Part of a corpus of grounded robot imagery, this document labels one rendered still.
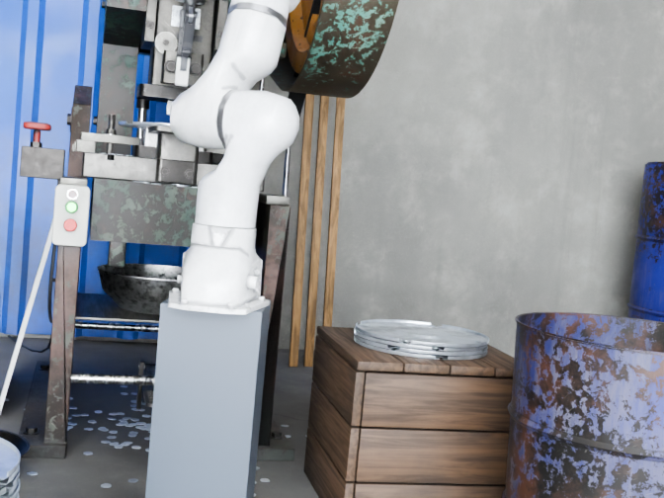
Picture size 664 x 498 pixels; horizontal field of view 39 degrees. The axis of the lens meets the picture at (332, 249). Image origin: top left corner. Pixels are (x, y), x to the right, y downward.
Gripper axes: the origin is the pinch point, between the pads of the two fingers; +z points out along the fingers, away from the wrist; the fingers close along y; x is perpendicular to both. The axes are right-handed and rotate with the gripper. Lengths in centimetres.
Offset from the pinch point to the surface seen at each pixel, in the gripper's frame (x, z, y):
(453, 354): 53, 51, 62
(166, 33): -3.9, -9.1, -9.2
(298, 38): 36, -15, -35
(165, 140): -2.4, 17.1, 0.9
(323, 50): 32.7, -9.4, 6.8
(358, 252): 92, 58, -127
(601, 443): 57, 51, 112
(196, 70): 4.0, -0.8, -5.4
